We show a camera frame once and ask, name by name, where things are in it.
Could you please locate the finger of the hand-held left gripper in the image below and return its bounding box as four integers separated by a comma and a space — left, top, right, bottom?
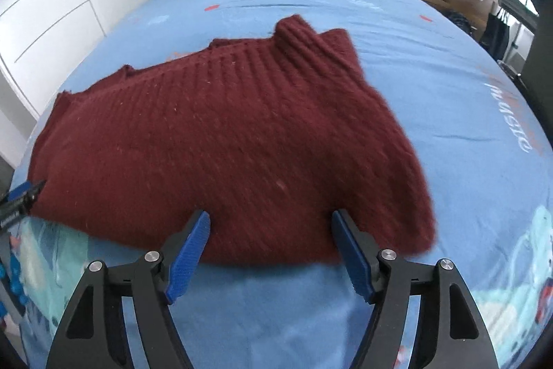
0, 179, 47, 231

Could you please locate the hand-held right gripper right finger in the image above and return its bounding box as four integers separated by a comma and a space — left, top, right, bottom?
331, 209, 498, 369

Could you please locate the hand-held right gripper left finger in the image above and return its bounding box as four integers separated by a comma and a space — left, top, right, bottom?
45, 209, 212, 369

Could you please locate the dark red knit sweater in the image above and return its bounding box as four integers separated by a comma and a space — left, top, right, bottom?
27, 15, 437, 266

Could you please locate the blue printed bed sheet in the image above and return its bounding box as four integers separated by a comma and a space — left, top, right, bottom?
9, 0, 553, 369

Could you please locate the black bag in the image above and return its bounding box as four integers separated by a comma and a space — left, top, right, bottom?
481, 8, 513, 62

